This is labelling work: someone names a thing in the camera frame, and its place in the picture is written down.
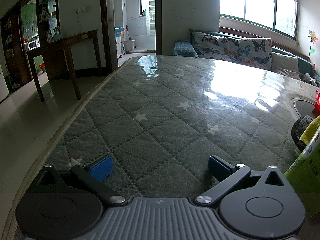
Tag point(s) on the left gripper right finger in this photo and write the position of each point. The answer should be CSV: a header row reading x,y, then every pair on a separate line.
x,y
229,177

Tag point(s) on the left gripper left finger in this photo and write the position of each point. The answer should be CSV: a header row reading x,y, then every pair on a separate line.
x,y
91,178

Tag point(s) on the green plastic bottle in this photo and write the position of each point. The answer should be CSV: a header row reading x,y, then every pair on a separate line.
x,y
303,176

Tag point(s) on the yellow grey cleaning cloth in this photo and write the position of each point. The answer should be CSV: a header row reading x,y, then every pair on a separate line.
x,y
303,131

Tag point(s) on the grey quilted star tablecloth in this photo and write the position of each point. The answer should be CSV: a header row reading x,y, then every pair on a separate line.
x,y
160,118

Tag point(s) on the round induction cooktop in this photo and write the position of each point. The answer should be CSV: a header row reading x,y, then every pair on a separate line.
x,y
303,107

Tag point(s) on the red plastic bag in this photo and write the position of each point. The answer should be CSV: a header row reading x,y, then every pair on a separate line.
x,y
316,108

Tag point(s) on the dark wooden side table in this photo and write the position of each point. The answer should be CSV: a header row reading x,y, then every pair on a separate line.
x,y
66,42

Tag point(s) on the white cushion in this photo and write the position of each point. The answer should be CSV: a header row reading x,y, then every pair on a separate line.
x,y
285,65

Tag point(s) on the black white plush toy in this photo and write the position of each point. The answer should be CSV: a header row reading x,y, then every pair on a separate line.
x,y
311,80

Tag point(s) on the large butterfly print pillow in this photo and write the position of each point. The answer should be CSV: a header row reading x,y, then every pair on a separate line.
x,y
252,52

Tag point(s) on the white bucket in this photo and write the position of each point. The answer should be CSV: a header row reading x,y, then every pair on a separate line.
x,y
129,45

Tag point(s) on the teal sofa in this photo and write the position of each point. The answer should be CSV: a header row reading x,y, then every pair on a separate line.
x,y
184,48

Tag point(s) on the white microwave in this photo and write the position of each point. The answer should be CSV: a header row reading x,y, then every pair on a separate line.
x,y
33,43

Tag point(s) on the blue white cabinet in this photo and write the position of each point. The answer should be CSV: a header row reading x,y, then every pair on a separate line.
x,y
119,34

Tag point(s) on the colourful pinwheel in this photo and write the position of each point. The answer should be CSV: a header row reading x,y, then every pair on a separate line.
x,y
313,39

